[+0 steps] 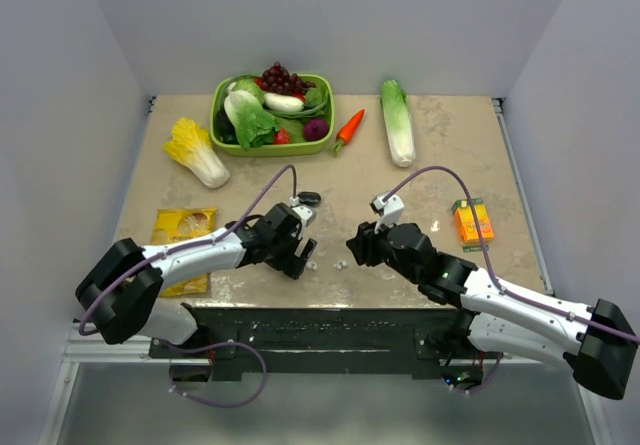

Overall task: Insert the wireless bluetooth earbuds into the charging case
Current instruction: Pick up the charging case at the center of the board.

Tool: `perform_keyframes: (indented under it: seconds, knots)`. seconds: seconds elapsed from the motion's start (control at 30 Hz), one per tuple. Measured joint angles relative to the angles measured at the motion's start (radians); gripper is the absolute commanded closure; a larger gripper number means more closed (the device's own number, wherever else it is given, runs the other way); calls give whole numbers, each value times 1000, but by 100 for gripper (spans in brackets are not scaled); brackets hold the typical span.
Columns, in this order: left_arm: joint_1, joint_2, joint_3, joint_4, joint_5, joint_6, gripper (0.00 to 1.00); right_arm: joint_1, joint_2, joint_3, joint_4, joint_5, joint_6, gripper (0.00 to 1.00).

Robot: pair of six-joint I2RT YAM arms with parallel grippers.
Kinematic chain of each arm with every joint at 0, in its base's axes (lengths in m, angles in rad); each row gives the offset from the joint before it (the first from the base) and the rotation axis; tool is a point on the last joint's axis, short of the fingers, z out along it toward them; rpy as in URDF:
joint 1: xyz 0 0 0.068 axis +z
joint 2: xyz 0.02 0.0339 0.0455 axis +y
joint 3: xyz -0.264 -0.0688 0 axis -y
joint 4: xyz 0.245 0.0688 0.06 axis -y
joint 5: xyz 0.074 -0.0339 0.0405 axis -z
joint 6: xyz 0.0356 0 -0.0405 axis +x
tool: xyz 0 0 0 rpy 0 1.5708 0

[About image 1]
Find black earbud charging case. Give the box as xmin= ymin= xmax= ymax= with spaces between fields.
xmin=297 ymin=191 xmax=322 ymax=208

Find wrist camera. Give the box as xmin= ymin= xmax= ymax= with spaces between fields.
xmin=370 ymin=193 xmax=404 ymax=234
xmin=289 ymin=197 xmax=316 ymax=228

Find yellow toy cabbage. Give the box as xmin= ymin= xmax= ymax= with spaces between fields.
xmin=163 ymin=117 xmax=230 ymax=189

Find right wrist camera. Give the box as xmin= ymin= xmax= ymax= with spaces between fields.
xmin=370 ymin=193 xmax=404 ymax=234

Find purple cable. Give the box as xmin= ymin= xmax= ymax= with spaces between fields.
xmin=382 ymin=165 xmax=640 ymax=395
xmin=78 ymin=163 xmax=301 ymax=410

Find green white napa cabbage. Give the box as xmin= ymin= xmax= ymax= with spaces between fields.
xmin=380 ymin=79 xmax=416 ymax=168

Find dark red toy grapes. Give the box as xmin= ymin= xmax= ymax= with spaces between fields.
xmin=254 ymin=62 xmax=317 ymax=96

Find green toy lettuce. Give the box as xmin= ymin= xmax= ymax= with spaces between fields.
xmin=224 ymin=90 xmax=280 ymax=150

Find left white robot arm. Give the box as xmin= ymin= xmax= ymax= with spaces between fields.
xmin=75 ymin=201 xmax=317 ymax=357

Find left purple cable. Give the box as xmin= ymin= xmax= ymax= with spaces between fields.
xmin=78 ymin=163 xmax=301 ymax=410

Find orange sponge box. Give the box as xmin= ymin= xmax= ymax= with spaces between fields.
xmin=451 ymin=198 xmax=495 ymax=252

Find yellow Lays chip bag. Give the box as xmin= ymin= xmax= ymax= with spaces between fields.
xmin=150 ymin=207 xmax=218 ymax=298

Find red toy strawberry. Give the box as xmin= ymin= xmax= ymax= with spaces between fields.
xmin=272 ymin=128 xmax=291 ymax=145

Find white toy radish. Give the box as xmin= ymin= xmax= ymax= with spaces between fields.
xmin=264 ymin=92 xmax=305 ymax=113

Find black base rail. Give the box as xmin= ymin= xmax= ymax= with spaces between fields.
xmin=150 ymin=308 xmax=497 ymax=380

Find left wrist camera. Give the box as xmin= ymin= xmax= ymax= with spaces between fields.
xmin=289 ymin=197 xmax=316 ymax=228

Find purple toy onion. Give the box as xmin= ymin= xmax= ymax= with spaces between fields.
xmin=303 ymin=117 xmax=330 ymax=142

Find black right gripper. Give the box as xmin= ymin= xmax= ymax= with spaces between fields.
xmin=346 ymin=213 xmax=421 ymax=285

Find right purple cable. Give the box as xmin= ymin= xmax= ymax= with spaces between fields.
xmin=382 ymin=165 xmax=640 ymax=395

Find green plastic basket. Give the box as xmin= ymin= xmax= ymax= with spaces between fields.
xmin=208 ymin=73 xmax=335 ymax=158

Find orange toy carrot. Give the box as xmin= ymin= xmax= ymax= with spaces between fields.
xmin=329 ymin=109 xmax=365 ymax=157

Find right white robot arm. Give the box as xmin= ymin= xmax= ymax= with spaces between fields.
xmin=346 ymin=222 xmax=639 ymax=400

